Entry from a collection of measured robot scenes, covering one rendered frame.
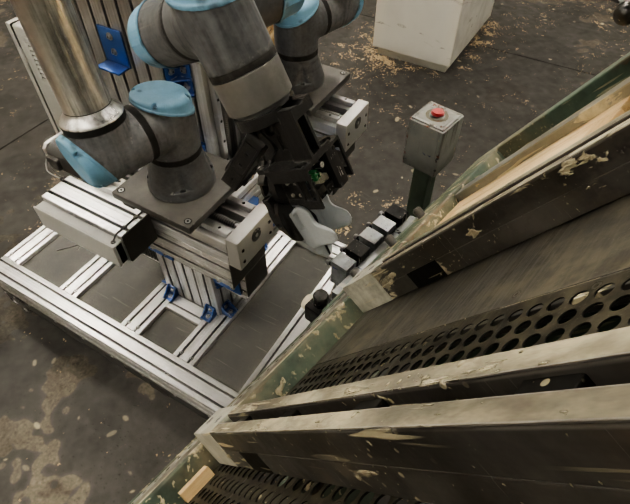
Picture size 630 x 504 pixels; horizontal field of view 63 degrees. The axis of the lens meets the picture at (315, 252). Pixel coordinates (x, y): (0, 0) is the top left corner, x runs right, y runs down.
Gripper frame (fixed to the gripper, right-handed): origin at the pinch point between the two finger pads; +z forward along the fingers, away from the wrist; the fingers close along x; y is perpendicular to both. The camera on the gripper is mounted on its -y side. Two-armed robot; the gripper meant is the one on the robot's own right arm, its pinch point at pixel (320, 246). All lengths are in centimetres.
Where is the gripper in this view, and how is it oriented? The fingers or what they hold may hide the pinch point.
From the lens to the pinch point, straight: 67.0
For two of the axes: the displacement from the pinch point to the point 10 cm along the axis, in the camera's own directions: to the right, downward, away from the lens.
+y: 7.6, 0.4, -6.5
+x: 5.1, -6.5, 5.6
